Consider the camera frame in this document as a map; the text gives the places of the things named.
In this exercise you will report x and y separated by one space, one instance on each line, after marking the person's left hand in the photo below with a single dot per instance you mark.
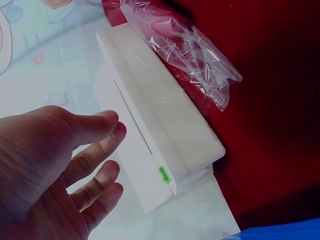
37 160

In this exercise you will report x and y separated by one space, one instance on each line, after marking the white cling film dispenser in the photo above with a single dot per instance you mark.
155 112

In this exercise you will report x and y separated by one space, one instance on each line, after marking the clear cling film sheet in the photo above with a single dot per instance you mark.
185 47

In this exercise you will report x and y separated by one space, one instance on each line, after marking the person's left thumb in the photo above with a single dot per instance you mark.
95 119

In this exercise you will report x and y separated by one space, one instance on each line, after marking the blue flat object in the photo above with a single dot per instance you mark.
282 230

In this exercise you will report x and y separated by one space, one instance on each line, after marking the green slide cutter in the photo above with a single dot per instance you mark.
163 175

